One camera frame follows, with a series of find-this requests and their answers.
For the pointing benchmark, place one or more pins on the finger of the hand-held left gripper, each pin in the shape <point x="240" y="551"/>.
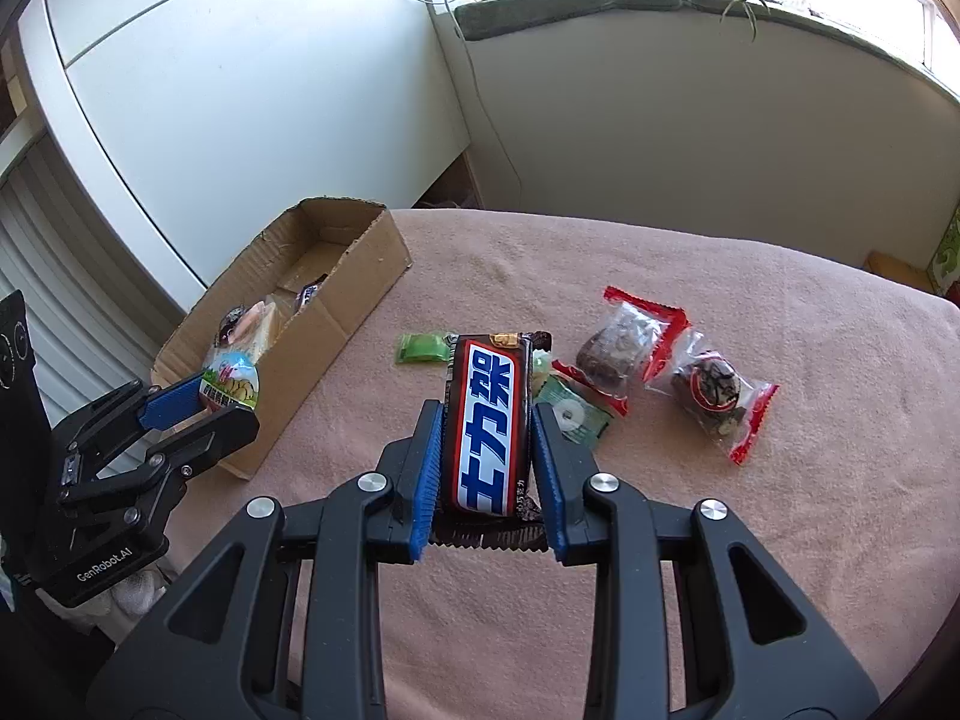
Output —
<point x="169" y="405"/>
<point x="217" y="435"/>

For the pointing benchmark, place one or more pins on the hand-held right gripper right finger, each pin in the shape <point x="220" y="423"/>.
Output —
<point x="551" y="502"/>

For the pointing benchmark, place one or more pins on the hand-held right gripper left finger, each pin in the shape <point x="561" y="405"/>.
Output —
<point x="426" y="495"/>

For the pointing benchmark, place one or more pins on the brown chocolate bar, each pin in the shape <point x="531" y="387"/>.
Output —
<point x="487" y="427"/>

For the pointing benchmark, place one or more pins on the small yellow-green candy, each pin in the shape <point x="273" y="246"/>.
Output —
<point x="540" y="367"/>

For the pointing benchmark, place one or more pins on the bright green candy packet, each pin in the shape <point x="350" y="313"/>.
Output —
<point x="421" y="349"/>

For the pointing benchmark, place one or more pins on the purple snack packet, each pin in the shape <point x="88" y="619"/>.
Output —
<point x="310" y="296"/>

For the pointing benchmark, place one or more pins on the brown cardboard box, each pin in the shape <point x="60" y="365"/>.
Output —
<point x="337" y="300"/>

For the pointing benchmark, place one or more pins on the red-edged clear spiral pastry packet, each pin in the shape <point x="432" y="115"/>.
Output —
<point x="712" y="390"/>

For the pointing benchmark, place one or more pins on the white plastic bag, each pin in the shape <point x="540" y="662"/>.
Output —
<point x="139" y="589"/>

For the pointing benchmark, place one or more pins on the dark round snack packet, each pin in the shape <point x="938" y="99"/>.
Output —
<point x="231" y="322"/>

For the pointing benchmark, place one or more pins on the white corrugated panel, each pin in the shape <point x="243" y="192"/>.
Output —
<point x="75" y="277"/>

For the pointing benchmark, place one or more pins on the pink blanket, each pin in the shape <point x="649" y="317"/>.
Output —
<point x="712" y="540"/>

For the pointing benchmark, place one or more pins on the white wardrobe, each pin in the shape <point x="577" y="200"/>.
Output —
<point x="262" y="90"/>

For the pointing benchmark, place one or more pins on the small brown box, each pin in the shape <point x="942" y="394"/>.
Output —
<point x="896" y="270"/>

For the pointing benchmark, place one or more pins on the green snack bag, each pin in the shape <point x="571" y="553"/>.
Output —
<point x="946" y="255"/>

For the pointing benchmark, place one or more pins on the grey windowsill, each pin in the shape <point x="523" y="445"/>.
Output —
<point x="600" y="4"/>

